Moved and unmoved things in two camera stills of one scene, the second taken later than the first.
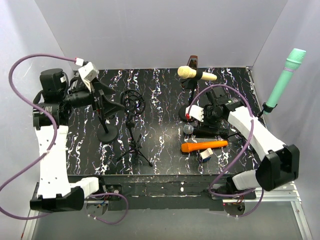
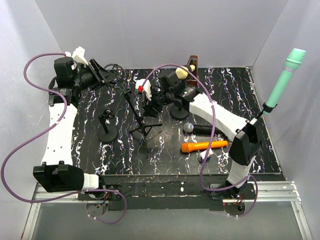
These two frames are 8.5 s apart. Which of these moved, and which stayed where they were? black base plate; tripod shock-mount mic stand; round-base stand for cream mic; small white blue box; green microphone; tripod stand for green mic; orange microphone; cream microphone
Moved: cream microphone; tripod shock-mount mic stand; round-base stand for cream mic
Stayed: orange microphone; black base plate; green microphone; small white blue box; tripod stand for green mic
